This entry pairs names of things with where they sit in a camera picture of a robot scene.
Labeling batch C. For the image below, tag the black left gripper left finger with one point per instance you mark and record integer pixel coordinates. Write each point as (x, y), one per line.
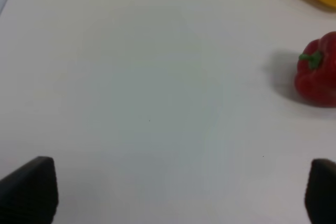
(30, 193)

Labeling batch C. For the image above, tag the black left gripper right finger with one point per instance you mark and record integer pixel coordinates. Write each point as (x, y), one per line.
(320, 192)

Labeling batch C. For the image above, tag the red bell pepper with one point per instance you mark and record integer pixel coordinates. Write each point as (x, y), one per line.
(315, 77)

